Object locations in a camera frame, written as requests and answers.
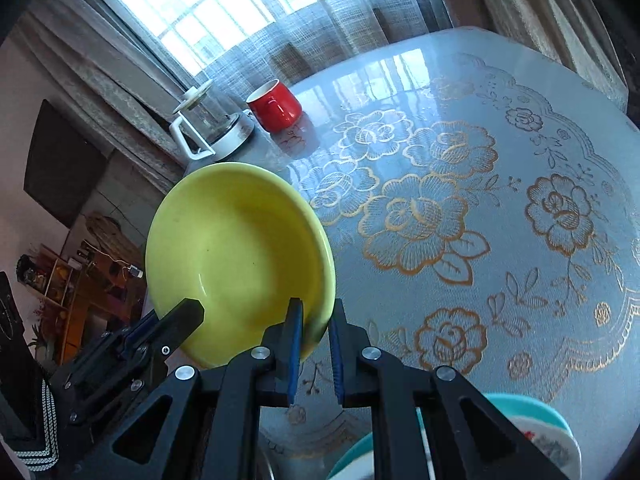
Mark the yellow bowl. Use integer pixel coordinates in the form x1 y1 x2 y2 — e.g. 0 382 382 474
145 161 337 368

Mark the red mug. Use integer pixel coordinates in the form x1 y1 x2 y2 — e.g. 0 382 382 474
246 79 302 134

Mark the person's left forearm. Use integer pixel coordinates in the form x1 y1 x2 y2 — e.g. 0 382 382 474
0 355 63 480

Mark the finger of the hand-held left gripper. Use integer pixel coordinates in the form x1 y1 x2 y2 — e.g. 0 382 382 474
119 297 206 367

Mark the teal plate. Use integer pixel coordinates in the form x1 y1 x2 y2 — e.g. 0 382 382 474
325 392 583 480

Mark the sheer white curtain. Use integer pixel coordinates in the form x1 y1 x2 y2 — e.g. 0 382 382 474
30 0 481 126

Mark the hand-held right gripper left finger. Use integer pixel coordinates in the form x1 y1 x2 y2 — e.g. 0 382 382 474
75 297 306 480

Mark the large grid window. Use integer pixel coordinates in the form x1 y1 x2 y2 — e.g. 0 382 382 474
82 0 416 76

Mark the beige curtain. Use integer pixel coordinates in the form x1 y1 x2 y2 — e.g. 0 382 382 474
465 0 631 111
10 10 191 196

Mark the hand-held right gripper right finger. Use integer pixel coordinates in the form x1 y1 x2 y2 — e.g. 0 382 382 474
327 299 571 480

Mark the black wall television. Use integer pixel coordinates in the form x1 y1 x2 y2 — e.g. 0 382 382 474
23 99 108 228

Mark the wooden shelf cabinet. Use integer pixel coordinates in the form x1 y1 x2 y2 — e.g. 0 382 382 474
15 240 151 366

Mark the white electric kettle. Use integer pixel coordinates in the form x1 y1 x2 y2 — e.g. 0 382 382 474
169 80 256 161

